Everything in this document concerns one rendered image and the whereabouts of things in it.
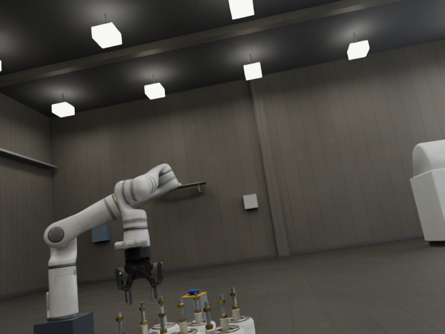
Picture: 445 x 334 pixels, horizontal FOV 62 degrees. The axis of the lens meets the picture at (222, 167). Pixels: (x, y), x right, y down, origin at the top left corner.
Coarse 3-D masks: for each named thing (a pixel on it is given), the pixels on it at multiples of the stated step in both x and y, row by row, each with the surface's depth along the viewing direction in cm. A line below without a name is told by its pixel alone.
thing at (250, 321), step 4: (248, 320) 105; (252, 320) 106; (232, 324) 103; (236, 324) 103; (240, 324) 103; (244, 324) 103; (248, 324) 104; (252, 324) 105; (244, 328) 103; (248, 328) 104; (252, 328) 105; (244, 332) 103; (248, 332) 103; (252, 332) 104
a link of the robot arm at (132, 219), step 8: (120, 184) 109; (120, 192) 108; (120, 200) 108; (120, 208) 108; (128, 208) 109; (128, 216) 106; (136, 216) 106; (144, 216) 108; (128, 224) 106; (136, 224) 106; (144, 224) 108
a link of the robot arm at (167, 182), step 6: (168, 174) 139; (162, 180) 138; (168, 180) 138; (174, 180) 140; (162, 186) 138; (168, 186) 138; (174, 186) 140; (156, 192) 138; (162, 192) 138; (168, 192) 140; (114, 198) 134; (150, 198) 137; (132, 204) 135; (138, 204) 137
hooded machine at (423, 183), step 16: (432, 144) 605; (416, 160) 632; (432, 160) 591; (416, 176) 633; (432, 176) 580; (416, 192) 640; (432, 192) 586; (432, 208) 593; (432, 224) 600; (432, 240) 608
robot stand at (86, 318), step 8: (64, 320) 122; (72, 320) 121; (80, 320) 125; (88, 320) 130; (40, 328) 121; (48, 328) 121; (56, 328) 121; (64, 328) 120; (72, 328) 120; (80, 328) 124; (88, 328) 129
